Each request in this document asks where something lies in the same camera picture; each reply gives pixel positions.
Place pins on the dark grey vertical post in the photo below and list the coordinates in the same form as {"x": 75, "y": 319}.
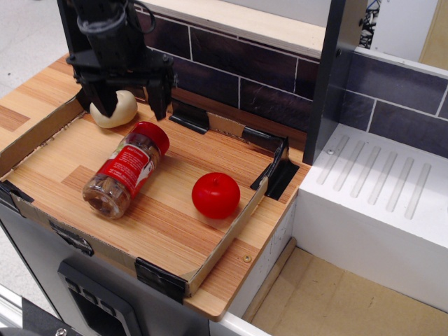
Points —
{"x": 342, "y": 36}

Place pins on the black oven control panel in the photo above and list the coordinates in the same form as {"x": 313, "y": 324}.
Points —
{"x": 104, "y": 312}

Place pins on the red toy apple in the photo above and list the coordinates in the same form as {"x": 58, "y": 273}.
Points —
{"x": 216, "y": 195}

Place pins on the white sink drainboard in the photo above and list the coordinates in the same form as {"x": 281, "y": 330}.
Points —
{"x": 378, "y": 208}

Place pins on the red lidded basil spice bottle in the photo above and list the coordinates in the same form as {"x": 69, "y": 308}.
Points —
{"x": 111, "y": 190}

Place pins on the wooden ledge shelf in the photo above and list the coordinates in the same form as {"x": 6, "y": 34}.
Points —
{"x": 247, "y": 23}

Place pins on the cream toy garlic bulb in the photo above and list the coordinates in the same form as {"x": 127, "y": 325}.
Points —
{"x": 125, "y": 111}

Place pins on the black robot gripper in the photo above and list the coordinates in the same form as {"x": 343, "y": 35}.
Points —
{"x": 107, "y": 49}

